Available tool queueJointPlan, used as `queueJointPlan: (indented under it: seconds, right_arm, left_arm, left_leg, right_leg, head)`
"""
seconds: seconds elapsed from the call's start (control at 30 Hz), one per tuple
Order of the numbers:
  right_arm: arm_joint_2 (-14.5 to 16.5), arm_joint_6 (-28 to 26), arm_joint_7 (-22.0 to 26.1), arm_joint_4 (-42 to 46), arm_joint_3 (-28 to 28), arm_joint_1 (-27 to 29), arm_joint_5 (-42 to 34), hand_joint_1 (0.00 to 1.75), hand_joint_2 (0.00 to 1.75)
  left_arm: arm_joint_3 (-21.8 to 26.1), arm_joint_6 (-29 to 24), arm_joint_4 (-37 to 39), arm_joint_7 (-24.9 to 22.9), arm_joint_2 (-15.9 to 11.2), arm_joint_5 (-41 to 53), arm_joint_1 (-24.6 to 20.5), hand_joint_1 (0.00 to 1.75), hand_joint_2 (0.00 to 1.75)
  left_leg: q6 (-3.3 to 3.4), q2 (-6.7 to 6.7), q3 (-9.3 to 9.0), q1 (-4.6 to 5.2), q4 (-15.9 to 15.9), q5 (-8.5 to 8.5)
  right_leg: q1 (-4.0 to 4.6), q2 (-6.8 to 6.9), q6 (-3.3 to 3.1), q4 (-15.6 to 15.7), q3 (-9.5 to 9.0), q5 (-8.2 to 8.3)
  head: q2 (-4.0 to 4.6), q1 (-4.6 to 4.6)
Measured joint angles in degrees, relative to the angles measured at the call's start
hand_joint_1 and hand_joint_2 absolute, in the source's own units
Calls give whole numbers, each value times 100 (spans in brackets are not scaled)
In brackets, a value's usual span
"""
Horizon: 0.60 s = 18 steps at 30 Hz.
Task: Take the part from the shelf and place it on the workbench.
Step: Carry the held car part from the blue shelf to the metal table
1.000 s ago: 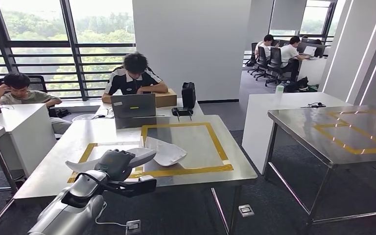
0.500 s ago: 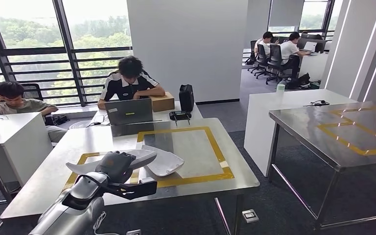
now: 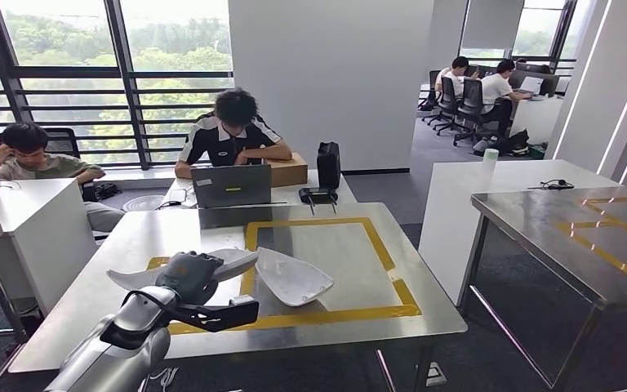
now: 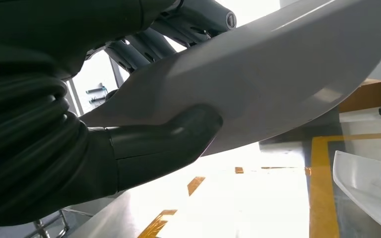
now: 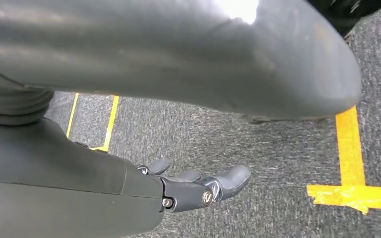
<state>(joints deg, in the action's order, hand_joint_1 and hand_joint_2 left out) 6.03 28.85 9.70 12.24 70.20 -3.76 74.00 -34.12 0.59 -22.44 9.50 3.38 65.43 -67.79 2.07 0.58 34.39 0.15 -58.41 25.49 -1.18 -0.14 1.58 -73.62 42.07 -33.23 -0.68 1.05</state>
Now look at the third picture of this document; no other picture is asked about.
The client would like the white round plate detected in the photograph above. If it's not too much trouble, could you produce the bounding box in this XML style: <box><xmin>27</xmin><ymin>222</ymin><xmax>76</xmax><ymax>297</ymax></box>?
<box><xmin>122</xmin><ymin>194</ymin><xmax>167</xmax><ymax>212</ymax></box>

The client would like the black cable bundle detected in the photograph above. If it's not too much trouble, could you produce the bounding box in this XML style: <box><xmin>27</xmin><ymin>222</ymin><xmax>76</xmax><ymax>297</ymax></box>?
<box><xmin>527</xmin><ymin>179</ymin><xmax>576</xmax><ymax>191</ymax></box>

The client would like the white cable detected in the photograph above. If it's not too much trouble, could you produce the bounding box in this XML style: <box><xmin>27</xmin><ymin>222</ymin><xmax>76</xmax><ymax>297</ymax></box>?
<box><xmin>147</xmin><ymin>367</ymin><xmax>180</xmax><ymax>392</ymax></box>

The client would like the cardboard box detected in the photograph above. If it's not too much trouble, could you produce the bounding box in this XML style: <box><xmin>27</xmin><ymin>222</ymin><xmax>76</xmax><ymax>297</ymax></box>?
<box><xmin>262</xmin><ymin>152</ymin><xmax>309</xmax><ymax>189</ymax></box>

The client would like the black bag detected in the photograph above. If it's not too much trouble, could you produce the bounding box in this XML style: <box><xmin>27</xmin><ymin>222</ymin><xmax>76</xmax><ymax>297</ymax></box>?
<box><xmin>93</xmin><ymin>182</ymin><xmax>123</xmax><ymax>203</ymax></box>

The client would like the steel floor socket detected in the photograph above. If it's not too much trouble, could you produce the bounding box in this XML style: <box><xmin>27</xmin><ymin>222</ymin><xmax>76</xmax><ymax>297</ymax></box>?
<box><xmin>425</xmin><ymin>361</ymin><xmax>448</xmax><ymax>387</ymax></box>

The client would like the black controller device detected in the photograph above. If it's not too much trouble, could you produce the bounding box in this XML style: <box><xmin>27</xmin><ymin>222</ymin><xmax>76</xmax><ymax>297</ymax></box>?
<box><xmin>298</xmin><ymin>186</ymin><xmax>340</xmax><ymax>217</ymax></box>

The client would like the black window railing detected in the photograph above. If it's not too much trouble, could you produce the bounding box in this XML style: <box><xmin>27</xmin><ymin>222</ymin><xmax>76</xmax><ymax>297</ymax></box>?
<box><xmin>0</xmin><ymin>0</ymin><xmax>236</xmax><ymax>170</ymax></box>

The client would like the pale green cup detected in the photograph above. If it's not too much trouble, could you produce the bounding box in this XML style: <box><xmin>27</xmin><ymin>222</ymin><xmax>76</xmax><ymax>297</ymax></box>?
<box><xmin>481</xmin><ymin>148</ymin><xmax>500</xmax><ymax>176</ymax></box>

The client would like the black backpack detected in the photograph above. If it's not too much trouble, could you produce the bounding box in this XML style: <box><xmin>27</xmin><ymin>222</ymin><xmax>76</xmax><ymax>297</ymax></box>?
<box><xmin>473</xmin><ymin>129</ymin><xmax>532</xmax><ymax>159</ymax></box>

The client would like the grey roller blind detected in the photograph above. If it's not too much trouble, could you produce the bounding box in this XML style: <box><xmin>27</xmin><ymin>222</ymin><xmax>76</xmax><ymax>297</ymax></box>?
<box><xmin>460</xmin><ymin>0</ymin><xmax>526</xmax><ymax>51</ymax></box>

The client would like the person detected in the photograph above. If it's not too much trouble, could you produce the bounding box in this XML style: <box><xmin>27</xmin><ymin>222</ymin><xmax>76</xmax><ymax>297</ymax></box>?
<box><xmin>173</xmin><ymin>87</ymin><xmax>295</xmax><ymax>180</ymax></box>
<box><xmin>478</xmin><ymin>59</ymin><xmax>535</xmax><ymax>139</ymax></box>
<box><xmin>0</xmin><ymin>122</ymin><xmax>127</xmax><ymax>234</ymax></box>
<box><xmin>434</xmin><ymin>56</ymin><xmax>479</xmax><ymax>101</ymax></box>

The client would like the black office chair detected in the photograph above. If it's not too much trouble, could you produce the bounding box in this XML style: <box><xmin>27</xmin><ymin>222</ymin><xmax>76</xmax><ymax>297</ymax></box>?
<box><xmin>0</xmin><ymin>126</ymin><xmax>82</xmax><ymax>161</ymax></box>
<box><xmin>419</xmin><ymin>69</ymin><xmax>444</xmax><ymax>123</ymax></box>
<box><xmin>452</xmin><ymin>78</ymin><xmax>489</xmax><ymax>147</ymax></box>
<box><xmin>434</xmin><ymin>75</ymin><xmax>463</xmax><ymax>136</ymax></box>

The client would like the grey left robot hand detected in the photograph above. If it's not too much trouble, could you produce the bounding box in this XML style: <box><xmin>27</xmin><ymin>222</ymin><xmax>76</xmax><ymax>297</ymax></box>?
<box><xmin>154</xmin><ymin>251</ymin><xmax>226</xmax><ymax>307</ymax></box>

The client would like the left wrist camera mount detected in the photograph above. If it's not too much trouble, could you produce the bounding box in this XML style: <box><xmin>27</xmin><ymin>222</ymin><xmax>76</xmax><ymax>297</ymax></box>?
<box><xmin>168</xmin><ymin>294</ymin><xmax>261</xmax><ymax>334</ymax></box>

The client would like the white laptop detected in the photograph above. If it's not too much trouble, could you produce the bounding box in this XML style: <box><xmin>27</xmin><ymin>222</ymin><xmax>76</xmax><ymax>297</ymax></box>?
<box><xmin>518</xmin><ymin>75</ymin><xmax>545</xmax><ymax>96</ymax></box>

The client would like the grey laptop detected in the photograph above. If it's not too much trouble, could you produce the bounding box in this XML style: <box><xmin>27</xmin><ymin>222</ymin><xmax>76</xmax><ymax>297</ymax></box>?
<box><xmin>189</xmin><ymin>163</ymin><xmax>273</xmax><ymax>210</ymax></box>

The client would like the white desk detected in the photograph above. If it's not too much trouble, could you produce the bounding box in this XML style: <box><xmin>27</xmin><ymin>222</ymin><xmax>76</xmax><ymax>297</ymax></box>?
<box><xmin>508</xmin><ymin>94</ymin><xmax>564</xmax><ymax>146</ymax></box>
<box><xmin>159</xmin><ymin>168</ymin><xmax>359</xmax><ymax>211</ymax></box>

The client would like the steel workbench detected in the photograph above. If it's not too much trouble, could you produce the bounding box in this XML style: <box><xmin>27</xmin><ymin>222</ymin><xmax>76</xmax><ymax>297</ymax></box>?
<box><xmin>8</xmin><ymin>202</ymin><xmax>469</xmax><ymax>392</ymax></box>

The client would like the white curved plastic part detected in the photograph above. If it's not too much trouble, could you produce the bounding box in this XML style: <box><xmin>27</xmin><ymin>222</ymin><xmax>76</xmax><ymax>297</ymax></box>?
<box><xmin>106</xmin><ymin>247</ymin><xmax>260</xmax><ymax>292</ymax></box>
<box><xmin>254</xmin><ymin>246</ymin><xmax>336</xmax><ymax>309</ymax></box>

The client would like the black upright case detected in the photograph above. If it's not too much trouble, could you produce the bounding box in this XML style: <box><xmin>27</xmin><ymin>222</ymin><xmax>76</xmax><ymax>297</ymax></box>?
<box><xmin>316</xmin><ymin>140</ymin><xmax>343</xmax><ymax>191</ymax></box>

